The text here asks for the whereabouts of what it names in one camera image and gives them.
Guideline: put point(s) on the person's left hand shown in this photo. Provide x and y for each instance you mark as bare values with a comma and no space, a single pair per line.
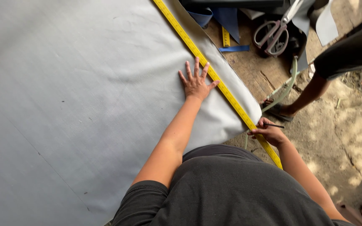
196,86

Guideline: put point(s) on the person's right hand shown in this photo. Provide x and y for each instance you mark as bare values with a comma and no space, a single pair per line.
270,133

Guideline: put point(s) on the person's right fingers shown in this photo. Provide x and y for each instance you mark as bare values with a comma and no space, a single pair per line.
258,129

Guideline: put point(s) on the black pencil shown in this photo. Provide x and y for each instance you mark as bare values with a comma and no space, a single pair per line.
275,126

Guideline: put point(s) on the long yellow measuring ruler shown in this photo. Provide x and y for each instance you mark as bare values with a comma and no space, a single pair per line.
200,58

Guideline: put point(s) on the large grey leatherette sheet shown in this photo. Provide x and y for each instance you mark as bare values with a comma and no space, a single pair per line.
83,94

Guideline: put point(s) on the person's black shirt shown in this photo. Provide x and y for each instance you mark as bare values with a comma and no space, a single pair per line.
231,191

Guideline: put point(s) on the blue fabric strip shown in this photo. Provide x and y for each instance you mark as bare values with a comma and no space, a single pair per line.
234,48

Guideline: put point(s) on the large metal scissors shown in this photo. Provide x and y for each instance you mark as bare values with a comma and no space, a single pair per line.
273,34

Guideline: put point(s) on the short yellow ruler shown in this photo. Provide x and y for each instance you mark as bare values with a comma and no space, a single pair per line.
225,37

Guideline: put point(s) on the dark blue fabric piece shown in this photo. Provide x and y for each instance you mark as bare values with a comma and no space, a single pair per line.
228,20

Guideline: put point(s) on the grey leatherette scrap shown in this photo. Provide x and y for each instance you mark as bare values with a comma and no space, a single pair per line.
325,23

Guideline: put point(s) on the rolled blue fabric piece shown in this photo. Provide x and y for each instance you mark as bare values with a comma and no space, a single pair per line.
201,15

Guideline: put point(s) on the black case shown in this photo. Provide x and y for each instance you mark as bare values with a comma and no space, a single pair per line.
231,3

